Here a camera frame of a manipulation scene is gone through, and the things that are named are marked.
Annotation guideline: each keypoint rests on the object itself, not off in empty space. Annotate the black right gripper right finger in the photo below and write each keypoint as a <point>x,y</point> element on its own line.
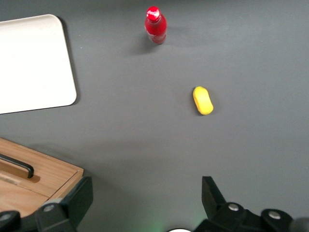
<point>217,205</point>

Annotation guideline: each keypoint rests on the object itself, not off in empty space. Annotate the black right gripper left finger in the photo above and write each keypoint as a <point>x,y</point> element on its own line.
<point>70,203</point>

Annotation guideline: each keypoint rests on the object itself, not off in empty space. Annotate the red coke bottle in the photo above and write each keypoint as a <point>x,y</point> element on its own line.
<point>155,26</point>

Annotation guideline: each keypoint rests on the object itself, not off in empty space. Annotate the white plastic tray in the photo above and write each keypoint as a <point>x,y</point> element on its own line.
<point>33,65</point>

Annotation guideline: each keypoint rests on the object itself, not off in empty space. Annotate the wooden box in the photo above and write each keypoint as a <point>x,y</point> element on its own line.
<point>36,181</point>

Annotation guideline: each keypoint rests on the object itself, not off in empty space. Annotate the yellow lemon-shaped toy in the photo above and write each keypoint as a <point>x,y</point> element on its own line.
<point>203,101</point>

